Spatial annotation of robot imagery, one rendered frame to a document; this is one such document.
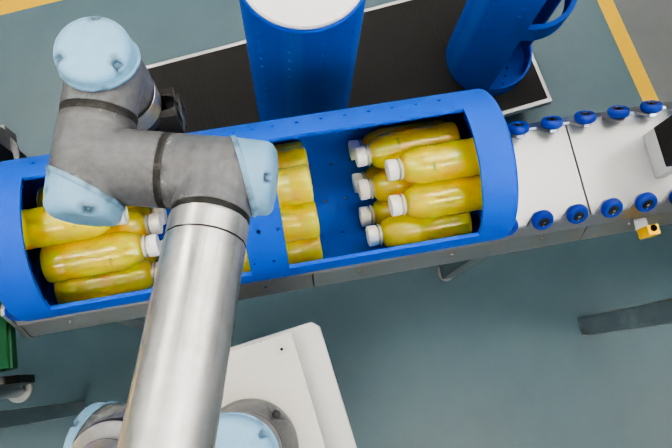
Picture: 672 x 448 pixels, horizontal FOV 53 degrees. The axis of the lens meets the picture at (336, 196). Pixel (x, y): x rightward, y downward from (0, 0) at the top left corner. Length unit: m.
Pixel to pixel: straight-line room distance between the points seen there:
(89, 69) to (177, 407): 0.32
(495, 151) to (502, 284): 1.29
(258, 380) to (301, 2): 0.77
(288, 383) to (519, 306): 1.42
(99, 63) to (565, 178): 1.09
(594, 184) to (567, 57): 1.25
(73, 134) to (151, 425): 0.28
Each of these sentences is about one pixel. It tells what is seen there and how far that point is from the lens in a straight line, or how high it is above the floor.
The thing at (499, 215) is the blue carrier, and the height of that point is 1.17.
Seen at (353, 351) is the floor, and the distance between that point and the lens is 2.30.
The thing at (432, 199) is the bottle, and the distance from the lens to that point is 1.22.
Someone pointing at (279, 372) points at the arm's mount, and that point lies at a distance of 1.12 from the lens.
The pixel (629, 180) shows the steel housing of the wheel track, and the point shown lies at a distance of 1.59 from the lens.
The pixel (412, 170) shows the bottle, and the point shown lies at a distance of 1.19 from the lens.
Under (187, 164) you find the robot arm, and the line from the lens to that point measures 0.64.
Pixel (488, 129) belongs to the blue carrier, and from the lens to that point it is 1.18.
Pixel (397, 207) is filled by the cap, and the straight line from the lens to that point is 1.22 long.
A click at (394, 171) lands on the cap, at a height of 1.16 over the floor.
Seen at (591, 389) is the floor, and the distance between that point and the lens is 2.49.
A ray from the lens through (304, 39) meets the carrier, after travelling 1.47.
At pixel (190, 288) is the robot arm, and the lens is 0.58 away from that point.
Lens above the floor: 2.30
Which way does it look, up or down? 75 degrees down
